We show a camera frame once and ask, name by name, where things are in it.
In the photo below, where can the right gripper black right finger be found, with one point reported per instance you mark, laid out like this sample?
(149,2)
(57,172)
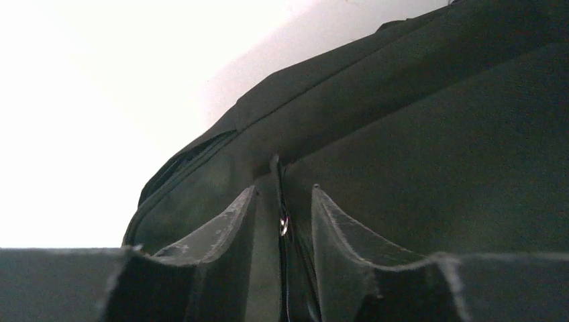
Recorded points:
(362,276)

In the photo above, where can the black student backpack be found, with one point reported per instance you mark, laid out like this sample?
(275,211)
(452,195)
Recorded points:
(447,133)

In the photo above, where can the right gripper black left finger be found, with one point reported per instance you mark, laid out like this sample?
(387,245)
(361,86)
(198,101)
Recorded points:
(201,277)

